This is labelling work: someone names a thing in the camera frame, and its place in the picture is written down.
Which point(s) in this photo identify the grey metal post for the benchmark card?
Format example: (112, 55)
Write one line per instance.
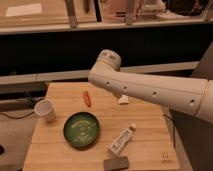
(71, 13)

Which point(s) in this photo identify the orange carrot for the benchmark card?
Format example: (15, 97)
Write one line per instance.
(87, 98)

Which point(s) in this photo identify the grey sponge block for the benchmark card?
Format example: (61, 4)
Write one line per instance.
(116, 164)

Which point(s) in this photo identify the white tube with cap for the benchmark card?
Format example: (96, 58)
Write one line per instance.
(119, 143)

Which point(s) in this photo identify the green round bowl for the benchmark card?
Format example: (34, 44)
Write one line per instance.
(81, 129)

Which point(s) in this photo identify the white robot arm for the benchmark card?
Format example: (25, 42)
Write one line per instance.
(192, 96)

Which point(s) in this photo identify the white soap bar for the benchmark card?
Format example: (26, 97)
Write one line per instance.
(123, 100)

